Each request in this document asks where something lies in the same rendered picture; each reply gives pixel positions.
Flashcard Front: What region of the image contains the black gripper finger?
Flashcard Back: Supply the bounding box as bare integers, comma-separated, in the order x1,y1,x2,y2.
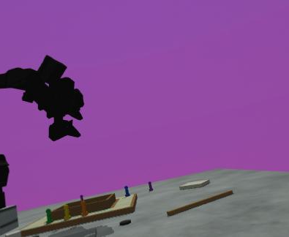
54,91,83,120
54,120,81,138

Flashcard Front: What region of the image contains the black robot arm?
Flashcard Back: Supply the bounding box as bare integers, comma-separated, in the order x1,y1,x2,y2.
0,55,84,208

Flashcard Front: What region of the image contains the yellow game pawn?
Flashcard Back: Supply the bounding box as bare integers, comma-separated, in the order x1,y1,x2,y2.
64,205,71,219

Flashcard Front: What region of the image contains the green pawn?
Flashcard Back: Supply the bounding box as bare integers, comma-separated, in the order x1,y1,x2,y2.
46,208,53,224

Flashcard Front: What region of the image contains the cream flat rectangular block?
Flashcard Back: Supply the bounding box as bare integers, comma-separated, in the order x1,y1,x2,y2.
179,180,210,189

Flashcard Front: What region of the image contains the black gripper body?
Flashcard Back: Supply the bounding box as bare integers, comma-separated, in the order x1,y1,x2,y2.
36,77,75,141

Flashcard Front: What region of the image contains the brown flat bar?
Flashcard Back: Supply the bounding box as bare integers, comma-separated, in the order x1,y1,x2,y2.
167,190,233,216

